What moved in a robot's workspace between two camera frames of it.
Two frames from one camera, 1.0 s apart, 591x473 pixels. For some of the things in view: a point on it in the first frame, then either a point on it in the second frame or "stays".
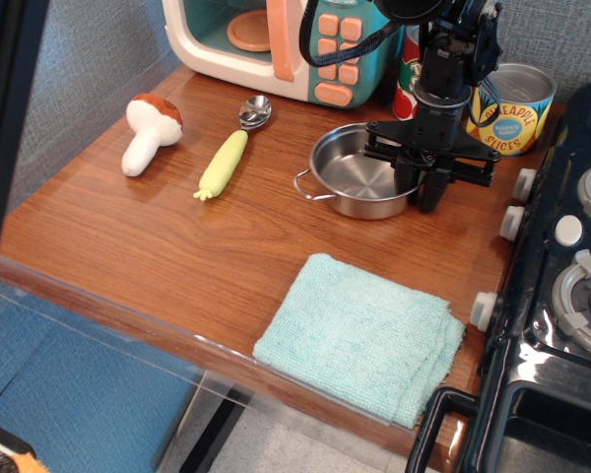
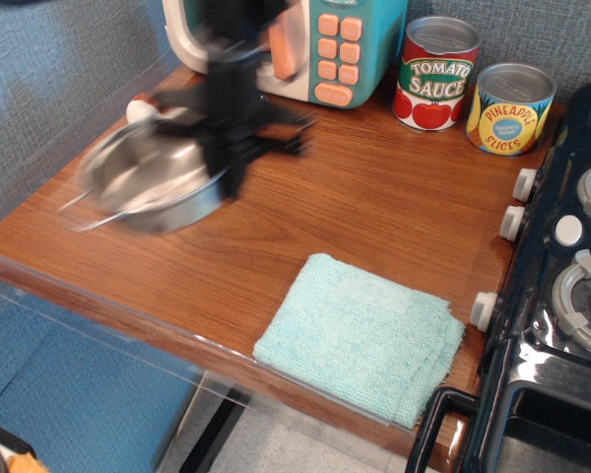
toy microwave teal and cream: [258, 45] stays
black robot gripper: [433, 137] to [227, 113]
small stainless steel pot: [364, 185] to [149, 174]
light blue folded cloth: [381, 346] stays
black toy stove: [541, 402] stays
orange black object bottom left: [2, 451] stays
